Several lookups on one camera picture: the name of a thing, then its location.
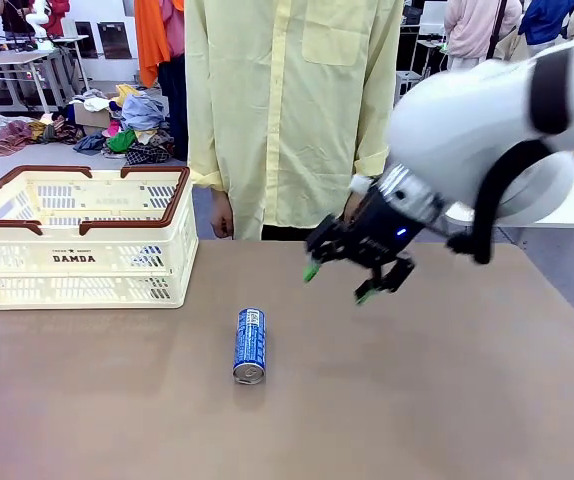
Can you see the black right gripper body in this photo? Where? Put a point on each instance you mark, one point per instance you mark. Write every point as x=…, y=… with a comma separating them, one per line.
x=382, y=235

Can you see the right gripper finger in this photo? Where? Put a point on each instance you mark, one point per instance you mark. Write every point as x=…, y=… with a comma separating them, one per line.
x=392, y=275
x=327, y=245

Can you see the blue Pocari Sweat can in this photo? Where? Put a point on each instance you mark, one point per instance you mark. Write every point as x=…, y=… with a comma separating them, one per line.
x=250, y=345

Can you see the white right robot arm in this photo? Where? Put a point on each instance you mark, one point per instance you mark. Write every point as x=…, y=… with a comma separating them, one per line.
x=467, y=125

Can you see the person's right forearm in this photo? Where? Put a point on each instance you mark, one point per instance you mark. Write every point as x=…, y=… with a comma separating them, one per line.
x=207, y=177

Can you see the person's left forearm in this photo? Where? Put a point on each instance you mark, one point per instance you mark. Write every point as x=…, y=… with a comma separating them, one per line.
x=369, y=160

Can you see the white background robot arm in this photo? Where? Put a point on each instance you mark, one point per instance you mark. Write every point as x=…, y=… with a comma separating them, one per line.
x=39, y=20

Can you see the person's left hand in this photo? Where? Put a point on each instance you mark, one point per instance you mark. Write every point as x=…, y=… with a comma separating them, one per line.
x=353, y=207

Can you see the person's right hand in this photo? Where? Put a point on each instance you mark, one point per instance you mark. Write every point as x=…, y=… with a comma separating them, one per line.
x=223, y=215

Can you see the white wrist watch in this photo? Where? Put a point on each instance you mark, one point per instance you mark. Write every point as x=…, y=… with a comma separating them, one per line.
x=361, y=183

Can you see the person in yellow shirt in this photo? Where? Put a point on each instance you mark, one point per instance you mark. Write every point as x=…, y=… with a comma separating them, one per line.
x=277, y=125

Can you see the dark checkered cloth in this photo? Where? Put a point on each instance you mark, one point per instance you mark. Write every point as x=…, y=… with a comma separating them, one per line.
x=147, y=154

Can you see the dark blue hanging garment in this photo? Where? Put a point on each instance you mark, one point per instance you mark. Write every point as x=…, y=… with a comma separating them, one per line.
x=177, y=110

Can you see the person in pink jacket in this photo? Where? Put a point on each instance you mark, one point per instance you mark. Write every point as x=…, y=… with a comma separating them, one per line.
x=477, y=30

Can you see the blue grey cloth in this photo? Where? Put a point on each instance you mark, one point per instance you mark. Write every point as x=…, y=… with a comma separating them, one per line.
x=142, y=110

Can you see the green cloth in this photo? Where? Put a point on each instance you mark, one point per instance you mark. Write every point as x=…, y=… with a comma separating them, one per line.
x=119, y=141

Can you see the brown cardboard box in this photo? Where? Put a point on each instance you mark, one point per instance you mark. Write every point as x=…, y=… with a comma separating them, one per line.
x=92, y=117

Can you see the pink hanging garment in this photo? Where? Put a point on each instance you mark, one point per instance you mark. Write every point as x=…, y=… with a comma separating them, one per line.
x=174, y=25

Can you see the person in blue top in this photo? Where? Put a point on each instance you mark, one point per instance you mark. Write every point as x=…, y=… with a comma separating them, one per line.
x=547, y=20

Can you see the orange hanging garment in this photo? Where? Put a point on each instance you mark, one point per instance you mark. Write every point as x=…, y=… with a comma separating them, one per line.
x=149, y=40

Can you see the black flat panel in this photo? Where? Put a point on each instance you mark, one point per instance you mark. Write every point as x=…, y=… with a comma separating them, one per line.
x=114, y=40

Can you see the red patterned cloth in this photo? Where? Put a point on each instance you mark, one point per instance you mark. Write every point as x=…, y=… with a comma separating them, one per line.
x=9, y=137

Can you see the person in red top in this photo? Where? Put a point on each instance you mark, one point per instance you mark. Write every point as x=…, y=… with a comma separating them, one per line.
x=57, y=17

